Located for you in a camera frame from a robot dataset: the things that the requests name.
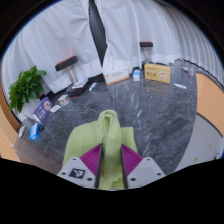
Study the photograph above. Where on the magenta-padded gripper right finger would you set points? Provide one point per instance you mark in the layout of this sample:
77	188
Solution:
143	170

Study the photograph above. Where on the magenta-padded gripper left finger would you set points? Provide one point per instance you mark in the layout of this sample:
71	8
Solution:
75	168

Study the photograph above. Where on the light green towel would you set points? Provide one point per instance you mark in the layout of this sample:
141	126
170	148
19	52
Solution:
108	133

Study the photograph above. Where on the small black round lid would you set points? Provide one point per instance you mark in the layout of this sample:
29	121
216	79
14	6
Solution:
42	127

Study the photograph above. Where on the white card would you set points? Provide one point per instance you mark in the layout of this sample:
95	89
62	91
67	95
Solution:
55	108
62	97

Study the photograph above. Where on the white plastic packet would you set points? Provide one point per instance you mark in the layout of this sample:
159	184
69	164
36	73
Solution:
22	131

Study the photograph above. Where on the purple cardboard box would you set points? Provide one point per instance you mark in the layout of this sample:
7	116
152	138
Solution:
41	110

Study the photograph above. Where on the dark printed card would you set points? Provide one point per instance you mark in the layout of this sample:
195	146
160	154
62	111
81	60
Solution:
64	102

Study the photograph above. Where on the small white tube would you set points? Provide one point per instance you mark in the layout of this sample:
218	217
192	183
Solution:
92	87

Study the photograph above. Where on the white booklet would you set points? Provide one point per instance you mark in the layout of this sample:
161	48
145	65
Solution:
80	83

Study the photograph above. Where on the small white sachet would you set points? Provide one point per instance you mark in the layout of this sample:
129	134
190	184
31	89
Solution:
180	86

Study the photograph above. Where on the small blue and white box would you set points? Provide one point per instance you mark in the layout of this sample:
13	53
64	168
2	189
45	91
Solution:
136	75

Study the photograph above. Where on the green plant in white pot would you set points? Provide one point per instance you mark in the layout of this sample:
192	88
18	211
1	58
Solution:
25	86

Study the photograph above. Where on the yellow box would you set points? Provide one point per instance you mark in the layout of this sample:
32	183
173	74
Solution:
156	73

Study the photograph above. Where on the white and orange box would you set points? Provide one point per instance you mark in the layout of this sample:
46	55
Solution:
116	76

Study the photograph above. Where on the bar stool with red-black seat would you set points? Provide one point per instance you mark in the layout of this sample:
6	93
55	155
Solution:
146	44
66	62

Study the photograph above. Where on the white curtain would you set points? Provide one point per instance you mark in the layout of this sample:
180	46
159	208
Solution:
50	36
166	30

